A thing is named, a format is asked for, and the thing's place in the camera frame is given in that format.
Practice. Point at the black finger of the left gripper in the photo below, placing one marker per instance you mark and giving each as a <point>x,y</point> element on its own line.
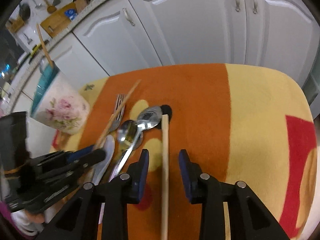
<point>90,159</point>

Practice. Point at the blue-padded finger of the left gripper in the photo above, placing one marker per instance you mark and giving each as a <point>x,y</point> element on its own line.
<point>72,156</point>

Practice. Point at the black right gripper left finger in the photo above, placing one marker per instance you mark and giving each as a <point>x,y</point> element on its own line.
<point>100,210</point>

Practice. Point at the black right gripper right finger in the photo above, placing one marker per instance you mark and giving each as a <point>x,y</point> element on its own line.
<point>249,218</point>

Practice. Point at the white ceramic spoon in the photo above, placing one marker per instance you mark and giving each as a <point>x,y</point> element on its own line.
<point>101,167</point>

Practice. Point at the wooden chopstick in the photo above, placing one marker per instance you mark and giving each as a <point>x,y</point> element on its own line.
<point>99,143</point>
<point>45,51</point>
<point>165,177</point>

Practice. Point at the silver spoon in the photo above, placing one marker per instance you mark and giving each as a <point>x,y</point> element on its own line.
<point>125,135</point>
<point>147,119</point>

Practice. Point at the silver fork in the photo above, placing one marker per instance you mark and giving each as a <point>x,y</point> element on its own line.
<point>115,124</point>

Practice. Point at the person's hand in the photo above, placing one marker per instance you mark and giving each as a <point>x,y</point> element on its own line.
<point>35,218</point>

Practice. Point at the floral ceramic utensil holder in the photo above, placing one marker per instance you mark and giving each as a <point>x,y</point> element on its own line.
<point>57,104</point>

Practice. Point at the orange yellow patterned mat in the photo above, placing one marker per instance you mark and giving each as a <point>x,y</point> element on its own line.
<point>238,122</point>

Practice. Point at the wooden chopstick in holder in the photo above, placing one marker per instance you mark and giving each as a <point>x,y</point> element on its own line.
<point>45,51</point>

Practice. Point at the wooden cutting board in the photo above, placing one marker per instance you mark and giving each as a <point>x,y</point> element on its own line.
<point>57,21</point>

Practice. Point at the blue white carton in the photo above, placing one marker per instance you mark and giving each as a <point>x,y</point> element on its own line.
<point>71,14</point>

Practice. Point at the hanging wooden spatula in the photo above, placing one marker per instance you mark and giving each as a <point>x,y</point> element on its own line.
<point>50,8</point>

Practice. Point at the hanging black frying pan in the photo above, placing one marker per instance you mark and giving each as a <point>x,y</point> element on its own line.
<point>24,11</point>

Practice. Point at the wooden wall utensil rack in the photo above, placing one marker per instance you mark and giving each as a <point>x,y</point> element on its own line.
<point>14,25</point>

